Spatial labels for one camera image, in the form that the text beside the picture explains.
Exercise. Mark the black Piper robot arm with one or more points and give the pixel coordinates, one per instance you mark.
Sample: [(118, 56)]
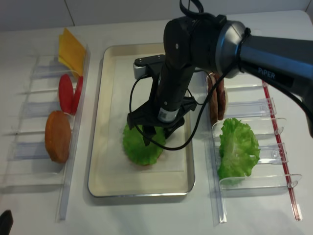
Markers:
[(226, 48)]

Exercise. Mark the green lettuce leaf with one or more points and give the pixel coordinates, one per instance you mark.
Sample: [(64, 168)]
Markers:
[(136, 150), (239, 149)]

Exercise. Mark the rear yellow cheese slice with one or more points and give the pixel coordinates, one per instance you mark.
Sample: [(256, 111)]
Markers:
[(69, 45)]

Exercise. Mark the toasted bun slice on tray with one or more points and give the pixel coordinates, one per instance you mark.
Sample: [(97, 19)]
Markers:
[(145, 160)]

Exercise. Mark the left red tomato slice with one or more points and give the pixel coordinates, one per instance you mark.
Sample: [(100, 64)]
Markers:
[(65, 93)]

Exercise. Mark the brown meat patty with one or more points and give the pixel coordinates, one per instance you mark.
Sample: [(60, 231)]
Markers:
[(213, 103), (221, 99)]

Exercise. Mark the yellow cheese slice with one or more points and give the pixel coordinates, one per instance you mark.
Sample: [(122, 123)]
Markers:
[(69, 45), (74, 63)]

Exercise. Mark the front yellow cheese slice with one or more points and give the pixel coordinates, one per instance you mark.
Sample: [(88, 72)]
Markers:
[(74, 63)]

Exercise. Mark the black object bottom left corner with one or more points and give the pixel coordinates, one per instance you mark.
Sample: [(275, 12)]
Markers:
[(6, 222)]

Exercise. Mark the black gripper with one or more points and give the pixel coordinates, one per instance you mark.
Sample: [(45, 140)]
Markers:
[(167, 104)]

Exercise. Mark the green lettuce leaf in rack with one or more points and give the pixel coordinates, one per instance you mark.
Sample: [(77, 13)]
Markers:
[(239, 149)]

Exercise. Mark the white paper tray liner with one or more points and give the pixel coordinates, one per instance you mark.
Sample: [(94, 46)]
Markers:
[(127, 96)]

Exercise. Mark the red tomato slice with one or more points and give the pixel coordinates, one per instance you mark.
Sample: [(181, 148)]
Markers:
[(77, 94), (65, 93)]

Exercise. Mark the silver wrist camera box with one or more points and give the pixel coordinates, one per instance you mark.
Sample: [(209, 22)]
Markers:
[(148, 66)]

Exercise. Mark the clear acrylic rack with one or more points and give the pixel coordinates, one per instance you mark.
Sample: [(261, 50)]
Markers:
[(25, 163), (248, 100)]

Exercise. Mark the cream rectangular metal tray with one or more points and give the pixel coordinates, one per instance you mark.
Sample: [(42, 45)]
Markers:
[(102, 183)]

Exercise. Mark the clear acrylic left rack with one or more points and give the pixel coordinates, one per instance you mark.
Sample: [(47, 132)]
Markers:
[(25, 163)]

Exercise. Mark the clear acrylic right rack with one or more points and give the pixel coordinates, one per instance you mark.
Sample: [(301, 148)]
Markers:
[(248, 100)]

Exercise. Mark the right red tomato slice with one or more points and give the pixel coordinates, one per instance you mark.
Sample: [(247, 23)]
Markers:
[(77, 94)]

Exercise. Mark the left brown meat patty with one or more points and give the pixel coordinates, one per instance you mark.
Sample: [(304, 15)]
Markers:
[(213, 103)]

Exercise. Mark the right brown meat patty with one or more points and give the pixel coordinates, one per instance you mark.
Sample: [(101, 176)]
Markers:
[(221, 99)]

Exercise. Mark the brown bun top left rack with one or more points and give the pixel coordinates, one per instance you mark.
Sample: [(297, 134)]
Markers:
[(57, 137)]

